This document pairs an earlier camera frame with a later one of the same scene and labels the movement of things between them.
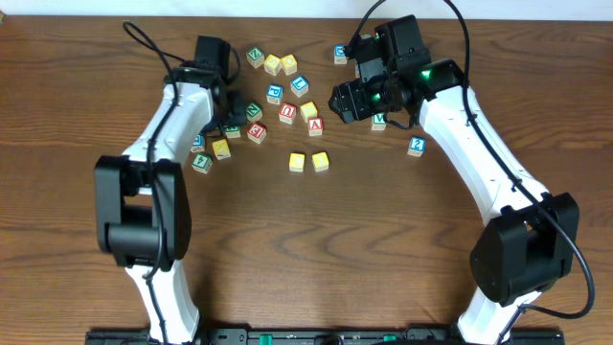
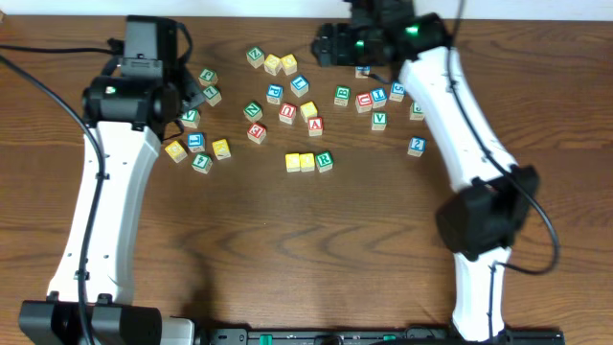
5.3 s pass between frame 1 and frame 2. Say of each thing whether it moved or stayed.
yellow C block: stayed
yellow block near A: stayed
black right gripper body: moved
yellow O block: moved
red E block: stayed
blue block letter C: stayed
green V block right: stayed
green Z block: stayed
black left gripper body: moved
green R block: moved
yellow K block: stayed
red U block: stayed
